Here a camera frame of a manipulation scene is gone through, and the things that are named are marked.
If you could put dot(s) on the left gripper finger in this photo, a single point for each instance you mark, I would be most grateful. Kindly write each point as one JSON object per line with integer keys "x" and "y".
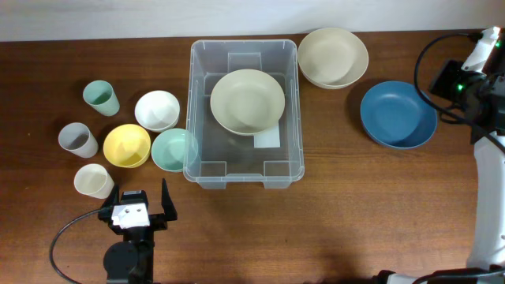
{"x": 113, "y": 198}
{"x": 167, "y": 203}

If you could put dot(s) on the blue wide bowl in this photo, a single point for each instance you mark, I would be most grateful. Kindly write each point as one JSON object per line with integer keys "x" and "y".
{"x": 394, "y": 115}

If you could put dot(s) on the cream wide bowl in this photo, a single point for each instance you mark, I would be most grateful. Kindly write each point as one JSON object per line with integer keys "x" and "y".
{"x": 247, "y": 102}
{"x": 332, "y": 58}

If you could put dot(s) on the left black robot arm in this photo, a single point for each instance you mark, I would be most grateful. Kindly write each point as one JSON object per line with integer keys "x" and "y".
{"x": 132, "y": 259}

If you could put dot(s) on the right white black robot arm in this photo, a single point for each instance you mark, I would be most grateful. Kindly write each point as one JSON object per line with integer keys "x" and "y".
{"x": 486, "y": 260}

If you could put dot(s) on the cream plastic cup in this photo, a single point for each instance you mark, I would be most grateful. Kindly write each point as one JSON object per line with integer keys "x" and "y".
{"x": 93, "y": 180}

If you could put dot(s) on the yellow small bowl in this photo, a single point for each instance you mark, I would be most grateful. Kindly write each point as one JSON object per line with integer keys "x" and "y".
{"x": 127, "y": 146}

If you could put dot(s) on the green small bowl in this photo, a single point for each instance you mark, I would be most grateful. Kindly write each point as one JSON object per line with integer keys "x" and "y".
{"x": 168, "y": 150}

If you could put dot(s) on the clear plastic storage bin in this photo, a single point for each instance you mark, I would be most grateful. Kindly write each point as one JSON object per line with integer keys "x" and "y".
{"x": 214, "y": 156}

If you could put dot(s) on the grey plastic cup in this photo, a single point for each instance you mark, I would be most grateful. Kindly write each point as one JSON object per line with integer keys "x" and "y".
{"x": 77, "y": 138}

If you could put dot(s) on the white small bowl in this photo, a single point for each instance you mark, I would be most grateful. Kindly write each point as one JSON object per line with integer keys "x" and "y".
{"x": 157, "y": 111}

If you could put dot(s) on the green plastic cup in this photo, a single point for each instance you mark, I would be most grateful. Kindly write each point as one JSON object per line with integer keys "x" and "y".
{"x": 100, "y": 95}

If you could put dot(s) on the white label in bin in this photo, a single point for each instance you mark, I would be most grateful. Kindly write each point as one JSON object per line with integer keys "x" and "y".
{"x": 269, "y": 138}

